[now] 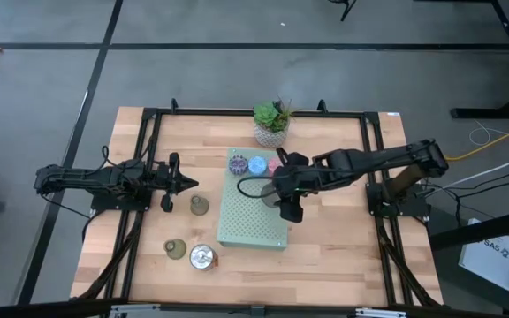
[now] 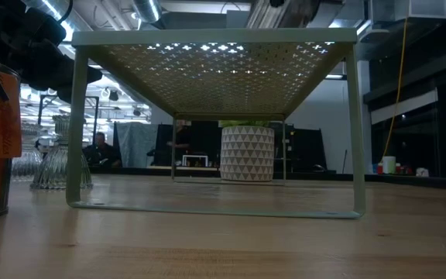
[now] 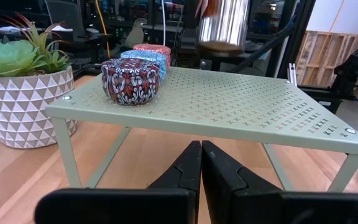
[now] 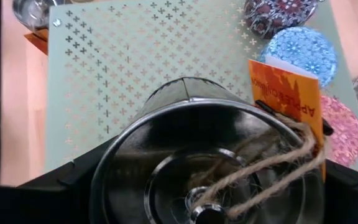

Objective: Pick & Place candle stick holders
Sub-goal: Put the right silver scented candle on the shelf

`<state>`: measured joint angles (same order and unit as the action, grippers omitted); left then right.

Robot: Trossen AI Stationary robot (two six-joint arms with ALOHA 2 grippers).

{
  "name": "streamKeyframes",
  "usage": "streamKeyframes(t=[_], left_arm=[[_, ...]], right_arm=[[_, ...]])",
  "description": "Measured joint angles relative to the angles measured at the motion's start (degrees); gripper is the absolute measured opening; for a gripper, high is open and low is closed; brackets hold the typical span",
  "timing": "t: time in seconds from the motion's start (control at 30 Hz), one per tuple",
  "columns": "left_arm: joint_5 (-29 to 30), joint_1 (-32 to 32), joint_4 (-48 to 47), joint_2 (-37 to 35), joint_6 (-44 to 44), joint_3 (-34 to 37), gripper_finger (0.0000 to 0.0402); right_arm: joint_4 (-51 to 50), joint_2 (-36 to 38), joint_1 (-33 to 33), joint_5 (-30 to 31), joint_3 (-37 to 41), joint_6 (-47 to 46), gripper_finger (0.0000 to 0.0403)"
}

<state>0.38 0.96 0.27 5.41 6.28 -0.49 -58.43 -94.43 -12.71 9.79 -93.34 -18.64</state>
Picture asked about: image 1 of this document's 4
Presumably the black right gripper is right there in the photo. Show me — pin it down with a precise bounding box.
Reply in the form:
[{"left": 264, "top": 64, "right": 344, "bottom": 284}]
[{"left": 272, "top": 148, "right": 322, "bottom": 224}]

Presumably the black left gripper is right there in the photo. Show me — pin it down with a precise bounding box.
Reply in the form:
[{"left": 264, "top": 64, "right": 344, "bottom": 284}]
[{"left": 153, "top": 152, "right": 199, "bottom": 213}]

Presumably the green ribbed glass candle holder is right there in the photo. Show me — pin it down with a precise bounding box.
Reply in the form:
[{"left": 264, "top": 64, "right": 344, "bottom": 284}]
[
  {"left": 189, "top": 194, "right": 210, "bottom": 216},
  {"left": 163, "top": 238, "right": 187, "bottom": 261}
]

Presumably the pink mosaic candle holder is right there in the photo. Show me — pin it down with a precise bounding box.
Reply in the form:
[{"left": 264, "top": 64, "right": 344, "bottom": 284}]
[{"left": 266, "top": 157, "right": 285, "bottom": 177}]

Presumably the silver tin candle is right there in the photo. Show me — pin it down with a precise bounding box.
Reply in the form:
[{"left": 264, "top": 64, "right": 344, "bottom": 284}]
[{"left": 260, "top": 183, "right": 282, "bottom": 209}]

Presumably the blue mosaic candle holder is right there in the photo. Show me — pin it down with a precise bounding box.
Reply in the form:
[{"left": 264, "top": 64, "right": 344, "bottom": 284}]
[{"left": 247, "top": 155, "right": 268, "bottom": 177}]

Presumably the purple mosaic candle holder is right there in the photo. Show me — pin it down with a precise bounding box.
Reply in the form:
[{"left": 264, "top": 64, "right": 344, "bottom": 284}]
[{"left": 228, "top": 155, "right": 249, "bottom": 177}]

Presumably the copper sided tin candle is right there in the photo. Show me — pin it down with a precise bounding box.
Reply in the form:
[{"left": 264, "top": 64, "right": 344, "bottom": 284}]
[{"left": 188, "top": 243, "right": 219, "bottom": 272}]

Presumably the succulent in patterned pot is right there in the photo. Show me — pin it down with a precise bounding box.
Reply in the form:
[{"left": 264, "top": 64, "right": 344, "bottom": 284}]
[{"left": 253, "top": 97, "right": 295, "bottom": 149}]

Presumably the green perforated metal shelf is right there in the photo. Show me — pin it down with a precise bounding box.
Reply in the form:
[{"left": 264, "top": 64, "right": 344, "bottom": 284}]
[{"left": 216, "top": 148, "right": 292, "bottom": 253}]

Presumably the white printed box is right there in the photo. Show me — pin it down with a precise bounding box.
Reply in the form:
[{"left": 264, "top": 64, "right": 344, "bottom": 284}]
[{"left": 457, "top": 217, "right": 509, "bottom": 292}]

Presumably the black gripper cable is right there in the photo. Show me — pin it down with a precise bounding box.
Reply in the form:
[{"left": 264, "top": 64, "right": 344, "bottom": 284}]
[{"left": 236, "top": 175, "right": 282, "bottom": 200}]

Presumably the black aluminium table frame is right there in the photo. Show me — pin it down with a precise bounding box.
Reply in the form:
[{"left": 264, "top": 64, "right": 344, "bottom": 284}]
[{"left": 77, "top": 97, "right": 444, "bottom": 308}]

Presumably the black floor cable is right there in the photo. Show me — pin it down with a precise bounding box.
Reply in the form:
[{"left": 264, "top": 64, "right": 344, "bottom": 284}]
[{"left": 37, "top": 192, "right": 101, "bottom": 242}]

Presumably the silver metal bracket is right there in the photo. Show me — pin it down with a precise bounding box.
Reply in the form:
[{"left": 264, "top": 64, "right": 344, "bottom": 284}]
[
  {"left": 354, "top": 307, "right": 408, "bottom": 318},
  {"left": 109, "top": 303, "right": 161, "bottom": 318}
]

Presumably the thin white cable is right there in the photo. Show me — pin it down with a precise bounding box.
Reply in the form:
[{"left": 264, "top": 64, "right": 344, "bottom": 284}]
[{"left": 468, "top": 118, "right": 509, "bottom": 149}]

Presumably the black desk leg frame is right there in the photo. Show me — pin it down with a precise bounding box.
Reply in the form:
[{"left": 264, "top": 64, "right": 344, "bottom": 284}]
[{"left": 413, "top": 0, "right": 509, "bottom": 120}]

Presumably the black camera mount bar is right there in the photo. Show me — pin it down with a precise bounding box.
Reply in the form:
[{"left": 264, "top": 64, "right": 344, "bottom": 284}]
[{"left": 0, "top": 298, "right": 509, "bottom": 318}]

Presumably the thick white cable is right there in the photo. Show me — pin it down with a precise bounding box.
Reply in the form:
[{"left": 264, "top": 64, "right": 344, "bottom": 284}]
[{"left": 426, "top": 148, "right": 509, "bottom": 191}]

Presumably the yellow extension cable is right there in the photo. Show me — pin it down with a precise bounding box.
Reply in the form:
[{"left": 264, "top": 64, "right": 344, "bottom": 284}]
[{"left": 444, "top": 117, "right": 509, "bottom": 162}]

